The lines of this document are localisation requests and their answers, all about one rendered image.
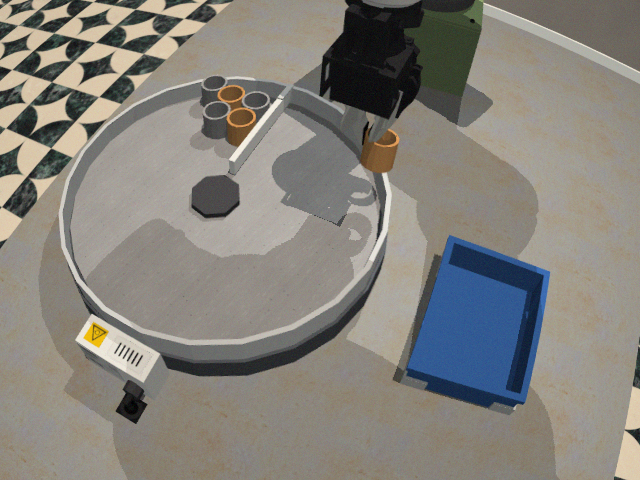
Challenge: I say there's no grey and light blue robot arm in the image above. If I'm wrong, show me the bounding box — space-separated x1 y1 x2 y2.
362 0 475 29

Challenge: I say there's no bronze bushing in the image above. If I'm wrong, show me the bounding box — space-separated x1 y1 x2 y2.
218 85 245 111
360 128 399 173
227 108 256 147

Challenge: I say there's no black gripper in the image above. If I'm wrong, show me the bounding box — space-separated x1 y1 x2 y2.
319 0 423 145

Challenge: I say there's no grey metal sleeve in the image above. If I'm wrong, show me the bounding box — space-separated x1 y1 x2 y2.
242 91 270 124
201 75 228 107
203 101 231 139

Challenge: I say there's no blue plastic crate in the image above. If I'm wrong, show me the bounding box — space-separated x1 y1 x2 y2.
400 237 550 415

